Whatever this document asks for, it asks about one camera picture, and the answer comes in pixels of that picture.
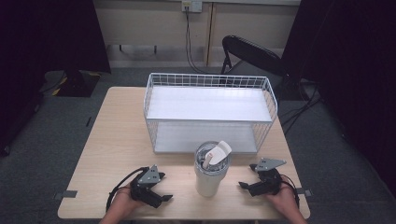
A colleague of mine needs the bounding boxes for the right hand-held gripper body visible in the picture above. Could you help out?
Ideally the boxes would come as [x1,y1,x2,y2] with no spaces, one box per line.
[247,157,288,198]

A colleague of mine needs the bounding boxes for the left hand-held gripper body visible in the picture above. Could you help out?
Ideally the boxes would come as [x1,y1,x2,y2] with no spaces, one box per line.
[129,164,163,209]

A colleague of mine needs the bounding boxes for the person's right hand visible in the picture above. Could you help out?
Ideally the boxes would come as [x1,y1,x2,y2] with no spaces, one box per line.
[266,181,301,217]

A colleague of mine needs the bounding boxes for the person's left hand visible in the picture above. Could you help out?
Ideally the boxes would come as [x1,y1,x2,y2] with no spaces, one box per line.
[114,184,147,213]

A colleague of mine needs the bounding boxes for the white cup with flip lid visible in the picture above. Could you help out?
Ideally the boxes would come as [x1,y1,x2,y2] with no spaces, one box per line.
[193,139,233,198]

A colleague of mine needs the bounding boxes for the grey tape strip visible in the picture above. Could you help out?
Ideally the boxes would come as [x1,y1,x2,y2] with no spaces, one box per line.
[53,189,78,201]
[294,187,313,198]

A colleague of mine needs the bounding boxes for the black chair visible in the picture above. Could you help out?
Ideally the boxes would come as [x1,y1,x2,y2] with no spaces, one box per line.
[219,35,291,79]

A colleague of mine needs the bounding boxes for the dark stand base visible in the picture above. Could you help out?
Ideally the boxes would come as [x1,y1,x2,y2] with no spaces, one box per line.
[38,68,103,98]

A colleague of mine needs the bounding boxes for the dark curtain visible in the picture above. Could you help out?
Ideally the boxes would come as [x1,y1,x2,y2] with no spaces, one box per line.
[280,0,396,198]
[0,0,112,158]

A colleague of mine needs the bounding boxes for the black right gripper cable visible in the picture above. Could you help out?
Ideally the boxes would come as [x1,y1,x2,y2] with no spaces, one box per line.
[278,173,301,209]

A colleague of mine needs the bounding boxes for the white wire shelf rack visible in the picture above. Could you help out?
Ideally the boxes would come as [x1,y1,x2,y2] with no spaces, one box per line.
[142,72,279,155]

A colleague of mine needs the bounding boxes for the black floor cables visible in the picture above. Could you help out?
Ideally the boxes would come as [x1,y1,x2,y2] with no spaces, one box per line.
[278,78,323,135]

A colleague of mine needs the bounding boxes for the black wall socket cable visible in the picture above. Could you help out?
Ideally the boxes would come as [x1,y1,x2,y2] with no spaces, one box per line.
[184,5,220,76]

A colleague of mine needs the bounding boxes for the white wall socket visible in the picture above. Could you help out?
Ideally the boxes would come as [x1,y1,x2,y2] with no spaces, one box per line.
[181,0,204,14]

